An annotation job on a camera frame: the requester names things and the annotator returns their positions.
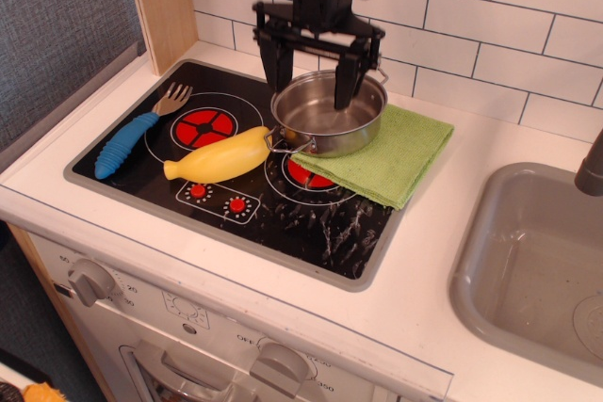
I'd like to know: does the grey oven knob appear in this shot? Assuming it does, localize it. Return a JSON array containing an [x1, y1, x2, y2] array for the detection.
[[250, 343, 310, 398]]

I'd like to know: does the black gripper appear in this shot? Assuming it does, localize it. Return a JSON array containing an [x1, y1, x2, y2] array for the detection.
[[253, 0, 384, 110]]

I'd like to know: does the yellow object at corner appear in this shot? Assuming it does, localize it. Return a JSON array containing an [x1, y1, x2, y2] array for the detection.
[[23, 382, 67, 402]]

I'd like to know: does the yellow plastic banana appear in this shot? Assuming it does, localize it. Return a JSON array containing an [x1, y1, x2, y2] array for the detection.
[[163, 126, 272, 184]]

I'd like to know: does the grey plastic sink basin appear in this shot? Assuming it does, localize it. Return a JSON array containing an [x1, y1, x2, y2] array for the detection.
[[450, 162, 602, 386]]

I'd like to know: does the black toy stovetop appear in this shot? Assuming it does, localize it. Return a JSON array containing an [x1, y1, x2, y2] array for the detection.
[[65, 60, 402, 291]]

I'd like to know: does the blue handled toy fork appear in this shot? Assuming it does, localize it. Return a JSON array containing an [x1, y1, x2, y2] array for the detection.
[[94, 83, 193, 180]]

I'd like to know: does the grey faucet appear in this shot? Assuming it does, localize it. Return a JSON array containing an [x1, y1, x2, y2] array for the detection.
[[574, 131, 603, 197]]

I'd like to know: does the oven door handle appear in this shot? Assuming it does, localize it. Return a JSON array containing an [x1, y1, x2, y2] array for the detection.
[[131, 341, 256, 401]]

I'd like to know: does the silver metal pot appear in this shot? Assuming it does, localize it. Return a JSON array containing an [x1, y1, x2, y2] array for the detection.
[[264, 70, 387, 157]]

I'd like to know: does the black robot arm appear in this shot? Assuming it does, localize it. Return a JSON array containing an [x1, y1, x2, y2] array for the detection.
[[253, 0, 385, 110]]

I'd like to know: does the wooden side post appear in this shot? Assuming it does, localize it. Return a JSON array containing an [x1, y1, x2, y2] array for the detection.
[[135, 0, 198, 75]]

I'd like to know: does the green cloth napkin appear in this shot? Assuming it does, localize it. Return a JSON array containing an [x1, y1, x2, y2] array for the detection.
[[292, 105, 454, 210]]

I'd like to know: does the grey timer knob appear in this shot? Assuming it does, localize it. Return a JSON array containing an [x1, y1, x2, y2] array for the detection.
[[68, 259, 115, 307]]

